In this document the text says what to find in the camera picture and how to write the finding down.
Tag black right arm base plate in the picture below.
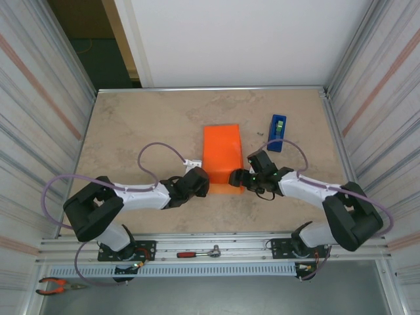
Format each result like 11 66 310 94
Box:
271 238 329 260

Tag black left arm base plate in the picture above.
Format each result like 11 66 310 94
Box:
97 240 157 263

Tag red handled ratchet wrench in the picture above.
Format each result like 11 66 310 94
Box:
176 244 222 259

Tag black connector block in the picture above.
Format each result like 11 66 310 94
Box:
295 262 318 280
113 261 147 283

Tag thin aluminium frame bar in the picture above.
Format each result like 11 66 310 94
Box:
97 85 329 99

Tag grey slotted cable duct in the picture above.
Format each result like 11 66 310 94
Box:
49 264 296 278

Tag orange handled pliers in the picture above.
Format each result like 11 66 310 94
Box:
35 277 89 295

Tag wide aluminium mounting rail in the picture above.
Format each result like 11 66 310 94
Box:
35 232 393 264

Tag blue tape dispenser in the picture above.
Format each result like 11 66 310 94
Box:
266 114 288 154

